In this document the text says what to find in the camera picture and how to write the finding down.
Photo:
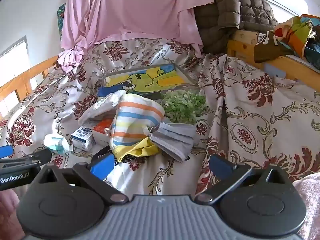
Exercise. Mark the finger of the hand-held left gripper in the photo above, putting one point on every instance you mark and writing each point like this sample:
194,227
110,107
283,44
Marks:
42,156
5,152

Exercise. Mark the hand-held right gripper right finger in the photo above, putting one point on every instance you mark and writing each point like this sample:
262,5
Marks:
221,166

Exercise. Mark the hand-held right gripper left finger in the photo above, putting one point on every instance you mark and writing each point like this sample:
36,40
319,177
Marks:
102,167

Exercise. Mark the yellow cloth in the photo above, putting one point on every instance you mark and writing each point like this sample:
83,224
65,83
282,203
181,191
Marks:
142,150

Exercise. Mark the grey face mask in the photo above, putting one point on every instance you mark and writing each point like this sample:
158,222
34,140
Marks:
172,137

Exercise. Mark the white patterned sock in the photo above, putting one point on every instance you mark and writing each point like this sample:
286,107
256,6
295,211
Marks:
100,110

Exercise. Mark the striped cloth pouch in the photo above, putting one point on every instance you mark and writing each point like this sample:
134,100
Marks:
135,120

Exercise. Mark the blue cloth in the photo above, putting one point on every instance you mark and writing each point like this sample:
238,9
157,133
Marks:
105,92

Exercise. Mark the cartoon print tray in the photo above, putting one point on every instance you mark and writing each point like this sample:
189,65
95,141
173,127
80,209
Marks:
150,80

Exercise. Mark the person's left hand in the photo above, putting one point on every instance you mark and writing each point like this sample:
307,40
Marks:
8,208

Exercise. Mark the white teal tissue packet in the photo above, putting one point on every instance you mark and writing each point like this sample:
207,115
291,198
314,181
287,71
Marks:
56,141

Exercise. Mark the orange and white box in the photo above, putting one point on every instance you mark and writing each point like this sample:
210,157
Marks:
102,132

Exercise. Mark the blue and white carton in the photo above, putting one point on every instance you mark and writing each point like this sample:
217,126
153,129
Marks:
82,138

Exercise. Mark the floral satin bedspread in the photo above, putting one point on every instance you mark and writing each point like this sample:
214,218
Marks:
250,120

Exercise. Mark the window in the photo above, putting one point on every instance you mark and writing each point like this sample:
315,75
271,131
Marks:
15,60

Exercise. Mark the pink fluffy blanket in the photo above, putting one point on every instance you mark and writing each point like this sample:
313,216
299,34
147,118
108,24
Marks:
310,200

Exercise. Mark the brown printed cloth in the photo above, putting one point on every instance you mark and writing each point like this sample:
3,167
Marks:
270,50

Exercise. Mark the brown quilted jacket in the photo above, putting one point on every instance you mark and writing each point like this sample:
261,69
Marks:
225,17

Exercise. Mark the colourful patchwork blanket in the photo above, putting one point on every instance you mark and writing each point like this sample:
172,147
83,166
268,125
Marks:
297,32

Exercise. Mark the pink bed sheet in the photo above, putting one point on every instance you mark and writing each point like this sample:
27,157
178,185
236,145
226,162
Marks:
137,10

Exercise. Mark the wooden bed rail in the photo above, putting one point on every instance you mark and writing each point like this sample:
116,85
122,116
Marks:
25,77

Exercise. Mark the wooden bed frame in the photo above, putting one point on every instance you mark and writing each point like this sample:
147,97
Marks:
241,45

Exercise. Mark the teal floral wall poster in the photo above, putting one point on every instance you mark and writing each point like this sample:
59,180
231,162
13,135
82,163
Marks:
61,20

